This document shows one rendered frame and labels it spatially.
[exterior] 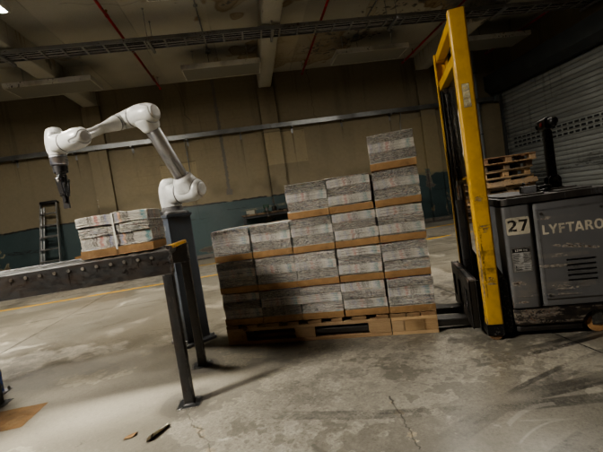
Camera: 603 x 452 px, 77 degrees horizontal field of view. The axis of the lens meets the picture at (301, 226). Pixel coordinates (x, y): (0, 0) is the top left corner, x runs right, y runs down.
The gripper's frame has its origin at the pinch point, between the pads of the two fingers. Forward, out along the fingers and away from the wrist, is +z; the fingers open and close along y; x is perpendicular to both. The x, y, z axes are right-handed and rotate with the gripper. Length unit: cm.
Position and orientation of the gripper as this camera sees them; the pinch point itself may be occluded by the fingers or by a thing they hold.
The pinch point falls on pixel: (66, 202)
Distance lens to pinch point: 251.2
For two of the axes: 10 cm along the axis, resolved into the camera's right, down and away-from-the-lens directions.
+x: -9.8, 1.5, -1.2
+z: 1.5, 9.9, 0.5
